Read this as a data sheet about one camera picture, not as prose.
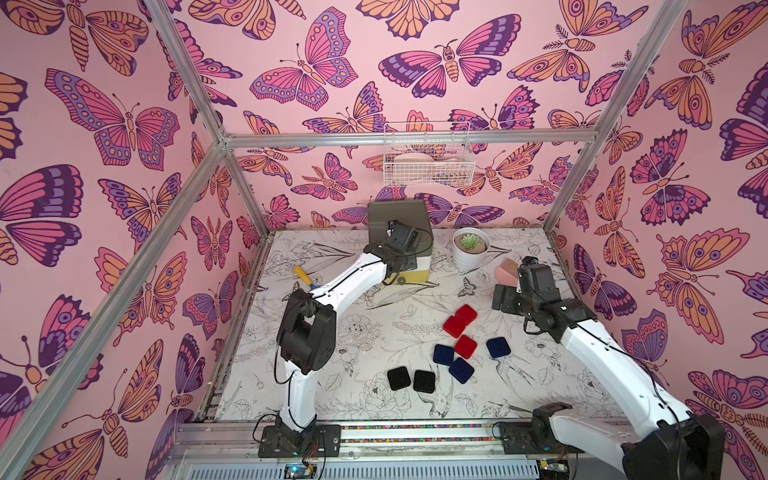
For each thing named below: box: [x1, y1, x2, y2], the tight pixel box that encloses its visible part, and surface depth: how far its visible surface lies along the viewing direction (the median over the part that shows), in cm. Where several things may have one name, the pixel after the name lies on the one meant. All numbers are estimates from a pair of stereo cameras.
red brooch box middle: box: [443, 315, 466, 338], surface depth 94 cm
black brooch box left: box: [387, 366, 411, 391], surface depth 85 cm
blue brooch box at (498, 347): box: [486, 336, 511, 358], surface depth 89 cm
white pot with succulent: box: [452, 227, 491, 271], surface depth 104 cm
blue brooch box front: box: [448, 357, 475, 384], surface depth 86 cm
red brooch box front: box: [454, 335, 478, 359], surface depth 91 cm
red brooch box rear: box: [455, 304, 478, 326], surface depth 98 cm
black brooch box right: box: [413, 370, 436, 394], surface depth 83 cm
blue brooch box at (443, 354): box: [433, 344, 454, 366], surface depth 89 cm
